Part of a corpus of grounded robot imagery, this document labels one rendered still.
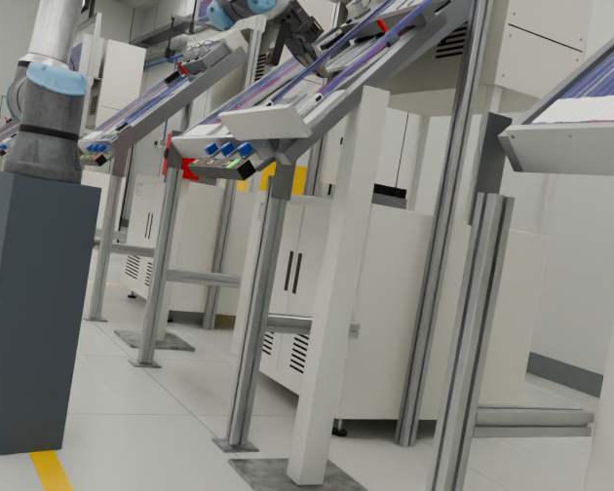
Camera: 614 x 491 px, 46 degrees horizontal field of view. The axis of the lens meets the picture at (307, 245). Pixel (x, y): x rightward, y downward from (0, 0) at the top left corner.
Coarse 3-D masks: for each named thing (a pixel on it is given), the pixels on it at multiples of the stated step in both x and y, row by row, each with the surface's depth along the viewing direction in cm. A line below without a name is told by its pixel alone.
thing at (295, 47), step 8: (296, 0) 189; (288, 8) 187; (296, 8) 189; (280, 16) 186; (288, 16) 191; (296, 16) 190; (304, 16) 191; (312, 16) 190; (296, 24) 190; (304, 24) 189; (312, 24) 191; (288, 32) 190; (296, 32) 190; (304, 32) 189; (312, 32) 192; (320, 32) 192; (288, 40) 191; (296, 40) 189; (304, 40) 190; (312, 40) 192; (288, 48) 195; (296, 48) 192
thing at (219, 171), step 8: (200, 160) 197; (248, 160) 171; (272, 160) 172; (192, 168) 197; (200, 168) 192; (208, 168) 187; (216, 168) 181; (224, 168) 177; (240, 168) 171; (248, 168) 172; (256, 168) 172; (264, 168) 171; (208, 176) 191; (216, 176) 186; (224, 176) 181; (232, 176) 176; (240, 176) 172; (248, 176) 172
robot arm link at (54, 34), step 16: (48, 0) 157; (64, 0) 157; (80, 0) 160; (48, 16) 157; (64, 16) 157; (48, 32) 157; (64, 32) 158; (32, 48) 157; (48, 48) 157; (64, 48) 159; (48, 64) 156; (64, 64) 160; (16, 80) 157; (16, 96) 153; (16, 112) 156
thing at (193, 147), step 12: (180, 144) 223; (192, 144) 214; (204, 144) 206; (216, 144) 198; (240, 144) 184; (252, 144) 178; (264, 144) 172; (192, 156) 222; (204, 156) 213; (216, 156) 204; (240, 156) 190; (252, 156) 183; (264, 156) 177
